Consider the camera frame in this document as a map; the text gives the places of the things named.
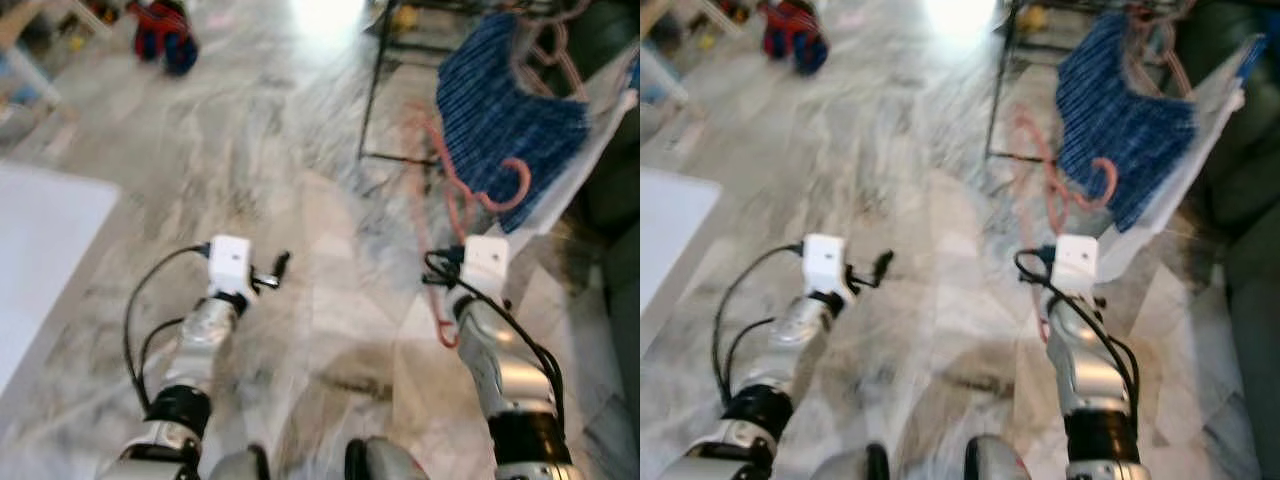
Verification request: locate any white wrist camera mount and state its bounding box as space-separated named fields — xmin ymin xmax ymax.
xmin=803 ymin=233 xmax=856 ymax=301
xmin=1052 ymin=235 xmax=1099 ymax=296
xmin=462 ymin=236 xmax=511 ymax=299
xmin=207 ymin=236 xmax=254 ymax=299

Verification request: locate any long black left arm cable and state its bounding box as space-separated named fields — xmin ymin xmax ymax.
xmin=123 ymin=245 xmax=213 ymax=393
xmin=712 ymin=243 xmax=806 ymax=406

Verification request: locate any pink plastic hanger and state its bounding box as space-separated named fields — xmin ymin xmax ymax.
xmin=403 ymin=100 xmax=533 ymax=349
xmin=1010 ymin=105 xmax=1119 ymax=344

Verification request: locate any white garment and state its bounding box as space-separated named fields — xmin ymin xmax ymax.
xmin=505 ymin=60 xmax=640 ymax=263
xmin=1095 ymin=35 xmax=1266 ymax=266

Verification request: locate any blue striped shirt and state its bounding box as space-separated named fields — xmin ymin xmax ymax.
xmin=1055 ymin=12 xmax=1199 ymax=234
xmin=437 ymin=12 xmax=591 ymax=234

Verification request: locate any grey robot leg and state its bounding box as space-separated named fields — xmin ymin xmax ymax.
xmin=965 ymin=435 xmax=1031 ymax=480
xmin=810 ymin=445 xmax=891 ymax=480
xmin=205 ymin=445 xmax=271 ymax=480
xmin=345 ymin=437 xmax=421 ymax=480

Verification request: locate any white plastic folding table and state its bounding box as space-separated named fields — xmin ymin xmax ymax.
xmin=640 ymin=165 xmax=723 ymax=356
xmin=0 ymin=160 xmax=121 ymax=396

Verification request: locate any dark green sofa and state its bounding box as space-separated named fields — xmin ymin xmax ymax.
xmin=1175 ymin=0 xmax=1280 ymax=480
xmin=560 ymin=0 xmax=640 ymax=480

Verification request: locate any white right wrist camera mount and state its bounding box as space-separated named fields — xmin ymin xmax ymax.
xmin=462 ymin=236 xmax=511 ymax=299
xmin=1052 ymin=235 xmax=1099 ymax=296

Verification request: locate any grey right robot leg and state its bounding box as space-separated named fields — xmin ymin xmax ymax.
xmin=965 ymin=435 xmax=1031 ymax=480
xmin=345 ymin=437 xmax=421 ymax=480

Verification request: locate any grey left robot leg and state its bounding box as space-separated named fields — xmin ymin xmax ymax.
xmin=810 ymin=445 xmax=891 ymax=480
xmin=205 ymin=445 xmax=271 ymax=480

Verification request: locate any red and blue bag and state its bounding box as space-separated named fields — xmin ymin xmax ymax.
xmin=762 ymin=0 xmax=829 ymax=76
xmin=128 ymin=0 xmax=199 ymax=77

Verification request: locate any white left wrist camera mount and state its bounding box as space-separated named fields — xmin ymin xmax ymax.
xmin=207 ymin=236 xmax=254 ymax=299
xmin=803 ymin=233 xmax=856 ymax=301

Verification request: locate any short black left arm cable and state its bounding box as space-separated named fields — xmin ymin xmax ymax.
xmin=138 ymin=317 xmax=189 ymax=403
xmin=726 ymin=317 xmax=779 ymax=401

